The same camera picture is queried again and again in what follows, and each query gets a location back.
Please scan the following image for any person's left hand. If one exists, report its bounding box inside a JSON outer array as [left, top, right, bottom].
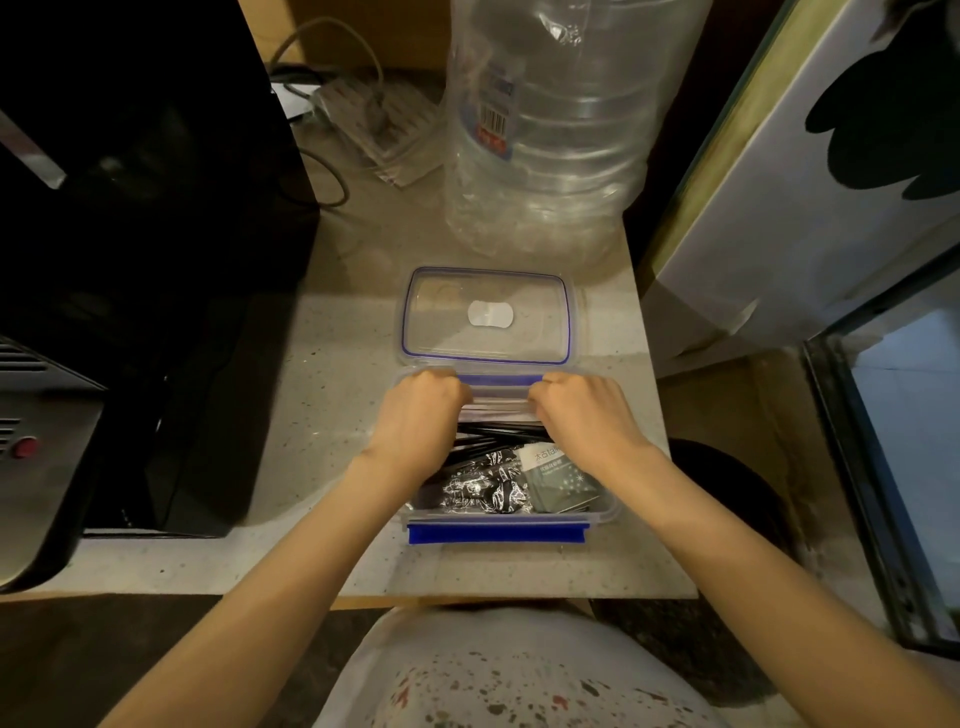
[[365, 367, 474, 489]]

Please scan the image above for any person's right hand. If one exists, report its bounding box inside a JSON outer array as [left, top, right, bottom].
[[528, 371, 661, 481]]

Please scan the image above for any grey dotted packet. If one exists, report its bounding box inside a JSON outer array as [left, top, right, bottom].
[[513, 442, 610, 517]]

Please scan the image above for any bundle of black sticks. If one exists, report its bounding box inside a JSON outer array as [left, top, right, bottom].
[[449, 421, 553, 470]]

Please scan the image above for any clear plastic lid blue rim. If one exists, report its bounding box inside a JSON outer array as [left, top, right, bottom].
[[397, 266, 586, 370]]

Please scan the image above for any clear plastic container with blue clips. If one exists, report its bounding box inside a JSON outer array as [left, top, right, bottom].
[[393, 363, 624, 547]]

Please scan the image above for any white cabinet with black print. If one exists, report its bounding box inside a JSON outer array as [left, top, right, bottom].
[[637, 0, 960, 380]]

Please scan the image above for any person's left forearm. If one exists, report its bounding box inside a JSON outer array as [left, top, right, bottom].
[[97, 449, 444, 728]]

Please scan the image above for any person's right forearm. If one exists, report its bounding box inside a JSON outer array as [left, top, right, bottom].
[[599, 442, 960, 728]]

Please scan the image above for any dark framed glass tank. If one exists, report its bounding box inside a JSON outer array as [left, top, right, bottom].
[[802, 247, 960, 661]]

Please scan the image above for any white speckled garment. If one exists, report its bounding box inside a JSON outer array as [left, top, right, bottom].
[[314, 603, 733, 728]]

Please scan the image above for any large clear water bottle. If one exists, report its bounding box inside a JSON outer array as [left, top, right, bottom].
[[442, 0, 714, 268]]

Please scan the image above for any white power strip with cable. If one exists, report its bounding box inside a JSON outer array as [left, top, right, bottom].
[[308, 74, 444, 189]]

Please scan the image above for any black glossy appliance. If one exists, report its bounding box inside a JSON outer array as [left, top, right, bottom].
[[0, 0, 322, 540]]

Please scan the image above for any white paper slip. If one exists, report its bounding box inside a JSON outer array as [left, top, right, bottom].
[[271, 80, 316, 121]]

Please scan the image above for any silver vented appliance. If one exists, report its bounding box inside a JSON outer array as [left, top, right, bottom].
[[0, 337, 106, 594]]

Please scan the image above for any black cable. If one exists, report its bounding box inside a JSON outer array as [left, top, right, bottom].
[[273, 67, 352, 209]]

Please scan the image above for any beige cable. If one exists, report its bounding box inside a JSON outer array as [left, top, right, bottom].
[[268, 16, 385, 106]]

